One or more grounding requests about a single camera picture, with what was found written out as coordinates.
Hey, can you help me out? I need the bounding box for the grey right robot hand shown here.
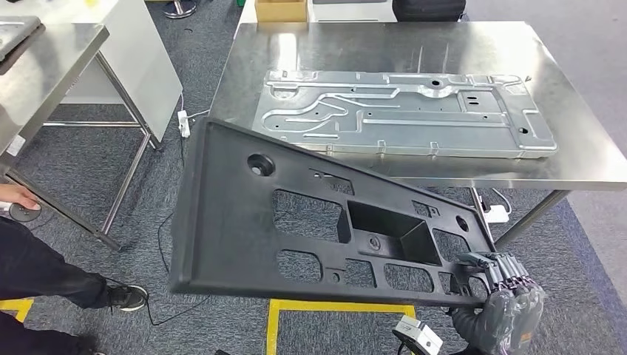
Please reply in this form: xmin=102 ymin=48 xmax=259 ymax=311
xmin=455 ymin=251 xmax=547 ymax=355

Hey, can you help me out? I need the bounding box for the person's hand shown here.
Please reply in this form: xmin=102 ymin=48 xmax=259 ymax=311
xmin=0 ymin=183 xmax=43 ymax=212

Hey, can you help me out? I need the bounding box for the black plastic panel part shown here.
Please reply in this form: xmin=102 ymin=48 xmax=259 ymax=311
xmin=169 ymin=117 xmax=497 ymax=308

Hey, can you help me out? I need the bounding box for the stainless steel workbench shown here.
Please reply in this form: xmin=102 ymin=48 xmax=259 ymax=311
xmin=209 ymin=20 xmax=627 ymax=246

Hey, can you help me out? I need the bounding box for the round black floor disc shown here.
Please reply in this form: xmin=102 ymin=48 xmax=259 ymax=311
xmin=8 ymin=203 xmax=43 ymax=223

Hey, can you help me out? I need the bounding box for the person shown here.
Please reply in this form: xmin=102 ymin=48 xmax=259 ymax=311
xmin=0 ymin=183 xmax=149 ymax=355

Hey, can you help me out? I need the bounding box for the wide white power strip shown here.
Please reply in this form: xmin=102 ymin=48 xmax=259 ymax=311
xmin=482 ymin=204 xmax=513 ymax=225

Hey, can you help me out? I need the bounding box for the small stainless steel table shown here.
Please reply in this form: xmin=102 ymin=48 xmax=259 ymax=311
xmin=0 ymin=14 xmax=165 ymax=251

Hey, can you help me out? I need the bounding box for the yellow floor tape rectangle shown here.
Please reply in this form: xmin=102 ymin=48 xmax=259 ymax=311
xmin=265 ymin=299 xmax=417 ymax=355

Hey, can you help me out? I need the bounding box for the white cabinet panel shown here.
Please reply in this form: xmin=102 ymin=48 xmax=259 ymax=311
xmin=61 ymin=0 xmax=183 ymax=143

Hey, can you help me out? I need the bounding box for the long white power strip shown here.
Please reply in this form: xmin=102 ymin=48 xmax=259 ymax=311
xmin=177 ymin=109 xmax=192 ymax=139

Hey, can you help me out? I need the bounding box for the stamped silver metal plate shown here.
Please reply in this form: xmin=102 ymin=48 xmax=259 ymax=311
xmin=251 ymin=69 xmax=558 ymax=160

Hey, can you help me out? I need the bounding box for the chrome chair base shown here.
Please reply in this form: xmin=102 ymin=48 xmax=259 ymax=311
xmin=163 ymin=0 xmax=198 ymax=19

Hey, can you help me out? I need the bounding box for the black bag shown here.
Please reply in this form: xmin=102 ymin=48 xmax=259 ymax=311
xmin=391 ymin=0 xmax=467 ymax=22

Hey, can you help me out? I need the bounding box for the brown cardboard box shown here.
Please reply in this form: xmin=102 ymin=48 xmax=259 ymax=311
xmin=254 ymin=0 xmax=308 ymax=24

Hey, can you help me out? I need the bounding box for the white box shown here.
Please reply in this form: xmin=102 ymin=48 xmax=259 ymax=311
xmin=307 ymin=0 xmax=397 ymax=23

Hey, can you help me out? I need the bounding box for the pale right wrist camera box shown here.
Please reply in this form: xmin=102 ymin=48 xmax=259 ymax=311
xmin=391 ymin=314 xmax=444 ymax=355

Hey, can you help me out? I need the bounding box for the black floor cable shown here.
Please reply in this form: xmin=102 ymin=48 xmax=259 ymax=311
xmin=104 ymin=137 xmax=212 ymax=328

